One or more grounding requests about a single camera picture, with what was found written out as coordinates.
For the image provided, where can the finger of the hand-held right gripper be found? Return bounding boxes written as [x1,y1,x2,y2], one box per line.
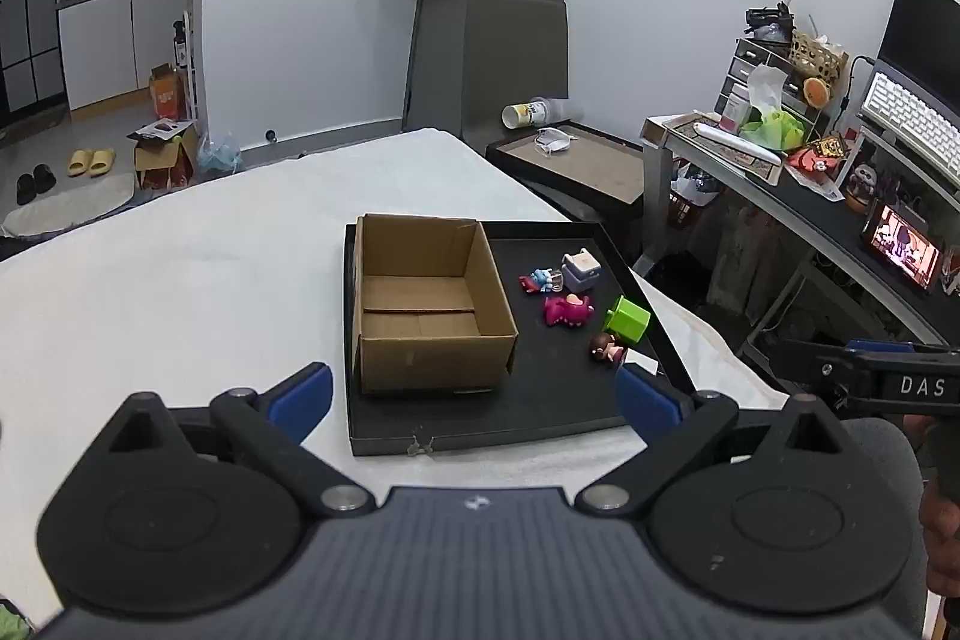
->
[766,337,865,413]

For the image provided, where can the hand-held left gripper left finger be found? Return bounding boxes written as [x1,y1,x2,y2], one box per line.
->
[105,361,377,522]

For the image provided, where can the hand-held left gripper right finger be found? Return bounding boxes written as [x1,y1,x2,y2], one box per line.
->
[577,362,850,521]

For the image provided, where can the brown-haired doll figure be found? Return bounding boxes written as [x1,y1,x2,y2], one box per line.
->
[589,332,629,365]

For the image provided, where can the green cube toy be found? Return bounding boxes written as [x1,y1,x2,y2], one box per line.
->
[602,295,652,341]

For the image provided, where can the black tray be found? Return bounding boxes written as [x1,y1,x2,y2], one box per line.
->
[342,221,702,458]

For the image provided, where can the magenta toy figure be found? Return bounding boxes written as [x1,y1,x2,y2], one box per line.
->
[543,293,597,330]

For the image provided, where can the white cube toy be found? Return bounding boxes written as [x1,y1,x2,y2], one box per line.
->
[561,248,603,292]

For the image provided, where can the small blue toy figure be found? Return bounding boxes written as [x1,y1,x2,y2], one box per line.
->
[519,266,565,296]

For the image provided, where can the person's right hand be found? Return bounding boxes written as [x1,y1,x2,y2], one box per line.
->
[916,490,960,600]

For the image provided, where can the small lit tablet screen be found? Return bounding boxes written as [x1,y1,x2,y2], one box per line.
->
[862,199,944,292]

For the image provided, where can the black desk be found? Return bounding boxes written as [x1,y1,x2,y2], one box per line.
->
[641,115,960,348]

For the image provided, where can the brown desk figurine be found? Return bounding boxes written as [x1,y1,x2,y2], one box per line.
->
[844,164,882,214]

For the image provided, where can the red yellow snack packet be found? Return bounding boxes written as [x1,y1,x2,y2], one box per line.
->
[787,136,848,172]

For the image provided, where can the low brown side table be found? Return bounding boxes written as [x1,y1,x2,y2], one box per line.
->
[486,119,646,221]

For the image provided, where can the green plastic bag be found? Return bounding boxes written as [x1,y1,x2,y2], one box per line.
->
[739,110,807,152]

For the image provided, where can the rolled white paper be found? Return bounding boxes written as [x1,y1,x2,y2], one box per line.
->
[691,121,785,161]

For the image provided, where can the blue plastic bag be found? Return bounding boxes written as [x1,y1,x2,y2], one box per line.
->
[196,131,242,172]

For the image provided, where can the white keyboard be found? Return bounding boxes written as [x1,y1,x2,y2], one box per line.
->
[859,72,960,187]

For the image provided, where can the cardboard box with flaps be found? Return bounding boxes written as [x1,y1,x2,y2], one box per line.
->
[133,119,200,191]

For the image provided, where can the white tissue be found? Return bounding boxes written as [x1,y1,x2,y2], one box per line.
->
[739,64,790,116]

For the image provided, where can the white floor mat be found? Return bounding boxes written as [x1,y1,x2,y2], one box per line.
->
[0,173,136,238]

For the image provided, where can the white yellow paper cup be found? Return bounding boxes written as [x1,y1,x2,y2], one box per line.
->
[501,98,571,130]

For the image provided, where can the woven basket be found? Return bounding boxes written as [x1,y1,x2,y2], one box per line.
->
[789,31,848,80]

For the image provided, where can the grey drawer organizer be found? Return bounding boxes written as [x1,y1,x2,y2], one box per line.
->
[716,38,807,124]

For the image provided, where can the orange packet box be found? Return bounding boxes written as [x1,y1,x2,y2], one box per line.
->
[148,64,188,120]

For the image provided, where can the black monitor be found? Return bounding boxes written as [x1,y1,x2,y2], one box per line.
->
[876,0,960,109]

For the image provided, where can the grey leaning board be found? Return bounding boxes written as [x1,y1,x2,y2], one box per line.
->
[459,0,571,142]

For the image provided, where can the white cabinet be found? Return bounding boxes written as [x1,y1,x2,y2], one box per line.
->
[56,0,197,112]

